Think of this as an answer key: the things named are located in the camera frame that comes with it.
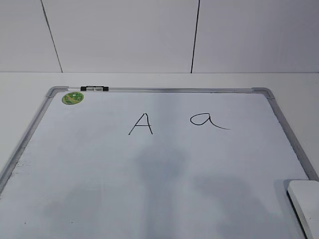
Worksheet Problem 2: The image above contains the white rectangular board eraser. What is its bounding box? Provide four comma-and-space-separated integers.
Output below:
287, 180, 319, 239

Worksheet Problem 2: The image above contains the black and clear marker pen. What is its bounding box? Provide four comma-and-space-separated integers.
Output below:
80, 86, 109, 92

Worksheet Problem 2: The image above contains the white board with aluminium frame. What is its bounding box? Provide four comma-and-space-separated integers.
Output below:
0, 87, 319, 239

